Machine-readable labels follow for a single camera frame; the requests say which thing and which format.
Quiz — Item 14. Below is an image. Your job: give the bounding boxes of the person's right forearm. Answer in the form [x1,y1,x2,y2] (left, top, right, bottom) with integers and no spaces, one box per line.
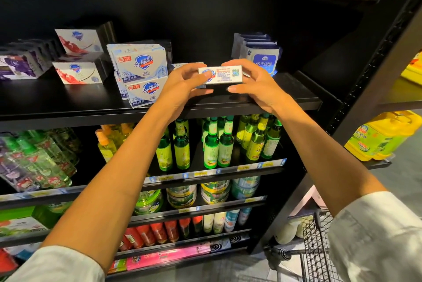
[273,104,389,217]

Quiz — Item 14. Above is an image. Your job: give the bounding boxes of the yellow detergent jug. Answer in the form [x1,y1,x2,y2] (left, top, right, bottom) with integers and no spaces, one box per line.
[345,110,422,162]

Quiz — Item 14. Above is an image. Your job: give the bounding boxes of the black wire shopping cart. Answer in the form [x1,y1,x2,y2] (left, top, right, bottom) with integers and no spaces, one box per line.
[264,209,344,282]

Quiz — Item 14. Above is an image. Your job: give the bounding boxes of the green white box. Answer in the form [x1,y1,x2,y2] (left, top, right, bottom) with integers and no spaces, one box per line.
[0,206,54,238]

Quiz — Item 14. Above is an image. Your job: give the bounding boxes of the single white blue soap box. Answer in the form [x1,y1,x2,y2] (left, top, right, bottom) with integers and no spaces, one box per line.
[198,65,244,86]
[107,43,169,85]
[170,62,199,72]
[125,77,169,109]

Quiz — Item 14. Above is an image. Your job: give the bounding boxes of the person's right hand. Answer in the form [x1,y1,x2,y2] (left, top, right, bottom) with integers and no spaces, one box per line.
[223,59,291,118]

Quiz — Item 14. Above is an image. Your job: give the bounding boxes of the row of white small bottles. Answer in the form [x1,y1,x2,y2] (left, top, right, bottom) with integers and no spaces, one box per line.
[202,207,253,235]

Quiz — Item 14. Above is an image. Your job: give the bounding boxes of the cream white pouch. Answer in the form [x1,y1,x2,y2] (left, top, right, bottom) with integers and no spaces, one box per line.
[273,218,301,245]

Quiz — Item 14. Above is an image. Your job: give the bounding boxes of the person's left forearm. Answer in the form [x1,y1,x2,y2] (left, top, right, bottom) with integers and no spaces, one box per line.
[41,110,189,273]

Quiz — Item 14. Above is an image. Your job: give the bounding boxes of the row of purple soap boxes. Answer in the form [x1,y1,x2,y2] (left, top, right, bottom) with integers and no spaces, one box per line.
[0,39,63,82]

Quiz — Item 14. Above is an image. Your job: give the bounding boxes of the person's left hand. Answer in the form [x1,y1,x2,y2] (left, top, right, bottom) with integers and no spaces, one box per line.
[158,62,215,124]

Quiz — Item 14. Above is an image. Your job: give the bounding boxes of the row of white upright packs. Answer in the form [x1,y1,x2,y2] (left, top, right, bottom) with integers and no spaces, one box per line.
[231,32,283,76]

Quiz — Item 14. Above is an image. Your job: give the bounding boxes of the row of green yellow bottles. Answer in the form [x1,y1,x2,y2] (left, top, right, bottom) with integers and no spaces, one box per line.
[95,114,284,173]

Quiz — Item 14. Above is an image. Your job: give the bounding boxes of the red snack packet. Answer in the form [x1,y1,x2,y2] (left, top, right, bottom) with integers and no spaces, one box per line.
[0,249,19,276]

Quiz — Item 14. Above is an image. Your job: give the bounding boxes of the yellow red packets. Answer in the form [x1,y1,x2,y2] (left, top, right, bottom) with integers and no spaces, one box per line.
[109,259,127,274]

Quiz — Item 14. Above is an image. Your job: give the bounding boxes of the row of white red soap boxes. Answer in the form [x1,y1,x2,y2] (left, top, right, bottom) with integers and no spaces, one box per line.
[53,21,118,86]

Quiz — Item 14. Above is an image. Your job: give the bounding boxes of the long pink packet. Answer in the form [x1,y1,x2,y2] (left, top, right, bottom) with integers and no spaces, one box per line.
[125,238,232,271]

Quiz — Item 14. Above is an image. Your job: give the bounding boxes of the black store shelf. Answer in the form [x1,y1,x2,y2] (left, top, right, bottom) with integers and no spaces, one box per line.
[0,0,422,282]

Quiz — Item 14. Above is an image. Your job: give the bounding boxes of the green lidded wipe tub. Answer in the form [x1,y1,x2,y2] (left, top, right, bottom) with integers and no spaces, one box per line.
[134,189,164,215]
[231,175,261,200]
[200,180,232,205]
[166,184,197,209]

